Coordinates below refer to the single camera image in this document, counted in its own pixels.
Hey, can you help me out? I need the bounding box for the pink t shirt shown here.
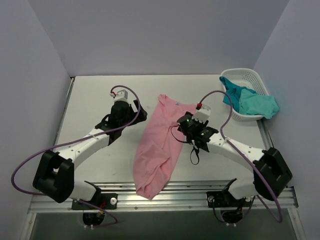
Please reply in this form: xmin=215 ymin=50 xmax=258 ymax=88
xmin=132 ymin=94 xmax=196 ymax=200

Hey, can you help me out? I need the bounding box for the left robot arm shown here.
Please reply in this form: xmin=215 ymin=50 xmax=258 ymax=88
xmin=32 ymin=99 xmax=148 ymax=210

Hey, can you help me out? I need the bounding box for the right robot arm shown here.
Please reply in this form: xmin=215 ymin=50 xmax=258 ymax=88
xmin=177 ymin=112 xmax=293 ymax=207

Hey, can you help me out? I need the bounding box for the teal t shirt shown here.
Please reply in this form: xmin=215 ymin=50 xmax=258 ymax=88
xmin=219 ymin=76 xmax=280 ymax=119

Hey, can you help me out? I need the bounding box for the white plastic basket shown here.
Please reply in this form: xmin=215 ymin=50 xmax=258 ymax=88
xmin=221 ymin=68 xmax=269 ymax=122

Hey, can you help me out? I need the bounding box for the right black cable loop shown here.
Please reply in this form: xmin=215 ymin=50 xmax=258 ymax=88
xmin=169 ymin=124 xmax=201 ymax=166

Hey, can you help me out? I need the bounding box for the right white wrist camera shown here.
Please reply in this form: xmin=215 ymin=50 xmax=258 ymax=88
xmin=192 ymin=103 xmax=211 ymax=124

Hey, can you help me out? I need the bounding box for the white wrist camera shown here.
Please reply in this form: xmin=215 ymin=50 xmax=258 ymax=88
xmin=192 ymin=103 xmax=211 ymax=124
xmin=109 ymin=89 xmax=128 ymax=103

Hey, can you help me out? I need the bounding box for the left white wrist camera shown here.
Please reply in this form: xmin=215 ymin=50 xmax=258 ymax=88
xmin=109 ymin=89 xmax=128 ymax=103

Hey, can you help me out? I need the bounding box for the aluminium mounting rail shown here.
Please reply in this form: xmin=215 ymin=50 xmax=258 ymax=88
xmin=27 ymin=180 xmax=298 ymax=214

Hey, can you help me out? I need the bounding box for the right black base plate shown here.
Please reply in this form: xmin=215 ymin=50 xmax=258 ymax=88
xmin=206 ymin=191 xmax=252 ymax=208

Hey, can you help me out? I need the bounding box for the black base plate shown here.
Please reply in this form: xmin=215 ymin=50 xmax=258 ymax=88
xmin=206 ymin=191 xmax=252 ymax=208
xmin=71 ymin=193 xmax=118 ymax=211

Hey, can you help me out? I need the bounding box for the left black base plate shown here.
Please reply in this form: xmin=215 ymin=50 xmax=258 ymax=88
xmin=71 ymin=193 xmax=118 ymax=211

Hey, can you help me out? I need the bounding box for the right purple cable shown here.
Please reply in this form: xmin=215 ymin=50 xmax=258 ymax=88
xmin=199 ymin=90 xmax=284 ymax=223

